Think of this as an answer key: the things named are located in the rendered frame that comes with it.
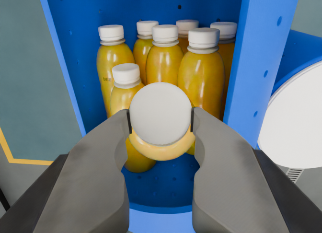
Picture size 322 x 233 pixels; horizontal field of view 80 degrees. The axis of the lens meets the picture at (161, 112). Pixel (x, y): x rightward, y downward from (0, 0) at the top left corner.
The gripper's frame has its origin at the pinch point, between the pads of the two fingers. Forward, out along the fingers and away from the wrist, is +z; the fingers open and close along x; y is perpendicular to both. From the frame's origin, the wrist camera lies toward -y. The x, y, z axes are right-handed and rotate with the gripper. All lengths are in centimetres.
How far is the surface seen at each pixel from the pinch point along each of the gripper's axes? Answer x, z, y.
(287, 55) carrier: 25.9, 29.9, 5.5
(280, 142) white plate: 25.5, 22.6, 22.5
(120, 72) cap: -5.7, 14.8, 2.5
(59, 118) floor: -89, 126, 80
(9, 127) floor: -135, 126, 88
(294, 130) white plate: 27.5, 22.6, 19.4
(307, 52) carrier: 28.1, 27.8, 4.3
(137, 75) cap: -3.5, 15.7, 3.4
